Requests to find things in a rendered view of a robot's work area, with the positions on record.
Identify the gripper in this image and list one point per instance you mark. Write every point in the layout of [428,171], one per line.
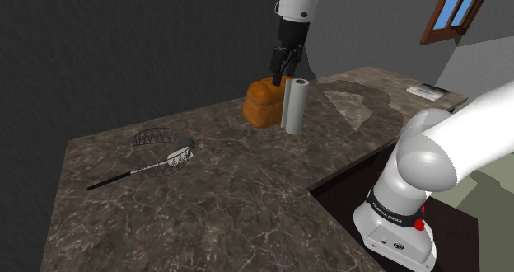
[292,32]

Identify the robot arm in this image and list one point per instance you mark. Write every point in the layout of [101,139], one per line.
[417,170]

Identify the brown bread loaf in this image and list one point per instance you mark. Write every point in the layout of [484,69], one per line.
[263,102]

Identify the grey paper towel roll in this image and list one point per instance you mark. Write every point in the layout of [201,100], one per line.
[294,106]

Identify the white flat device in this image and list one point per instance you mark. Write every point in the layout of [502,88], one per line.
[427,90]

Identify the brown framed window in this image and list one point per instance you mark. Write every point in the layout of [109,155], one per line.
[456,8]

